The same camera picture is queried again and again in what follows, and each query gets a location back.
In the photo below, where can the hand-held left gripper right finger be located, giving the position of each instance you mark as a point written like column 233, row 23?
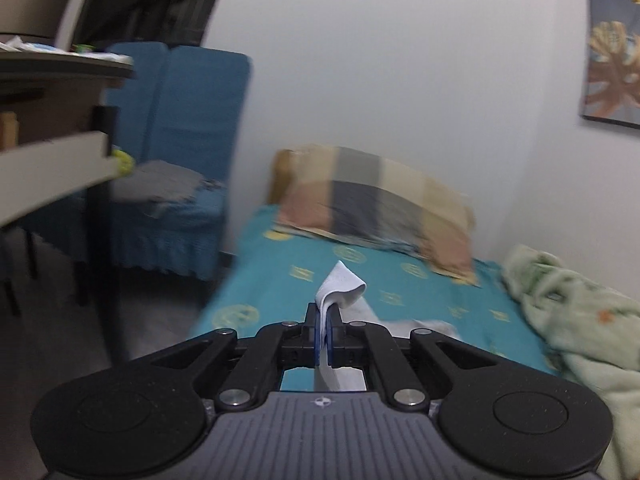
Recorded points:
column 330, row 342

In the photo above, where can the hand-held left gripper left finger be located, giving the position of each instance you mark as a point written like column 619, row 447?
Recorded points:
column 316, row 342

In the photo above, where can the white cloth garment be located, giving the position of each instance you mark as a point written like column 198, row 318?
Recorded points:
column 341, row 280

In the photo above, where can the teal printed bed sheet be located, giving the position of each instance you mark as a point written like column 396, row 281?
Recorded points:
column 280, row 285

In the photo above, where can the plaid pillow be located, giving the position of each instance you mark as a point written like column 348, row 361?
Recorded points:
column 370, row 195

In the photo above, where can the brown headboard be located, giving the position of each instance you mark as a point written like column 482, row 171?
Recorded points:
column 280, row 175

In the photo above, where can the grey cloth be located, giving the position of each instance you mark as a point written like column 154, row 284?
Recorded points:
column 160, row 180

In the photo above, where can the blue covered chair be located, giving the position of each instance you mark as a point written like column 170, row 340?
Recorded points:
column 200, row 110
column 137, row 100

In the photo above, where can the pale green fleece blanket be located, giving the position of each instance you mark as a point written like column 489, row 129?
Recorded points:
column 590, row 340

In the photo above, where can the yellow-green plush toy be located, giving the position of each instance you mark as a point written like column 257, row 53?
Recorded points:
column 124, row 161

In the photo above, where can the desk with black legs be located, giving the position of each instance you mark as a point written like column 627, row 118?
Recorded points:
column 50, row 160

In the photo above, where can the dark window grille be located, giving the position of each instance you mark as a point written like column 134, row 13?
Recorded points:
column 150, row 0

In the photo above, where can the pile of white papers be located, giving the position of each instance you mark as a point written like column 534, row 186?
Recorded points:
column 30, row 46

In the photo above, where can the wall picture with coral print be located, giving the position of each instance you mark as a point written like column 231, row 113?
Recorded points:
column 612, row 60

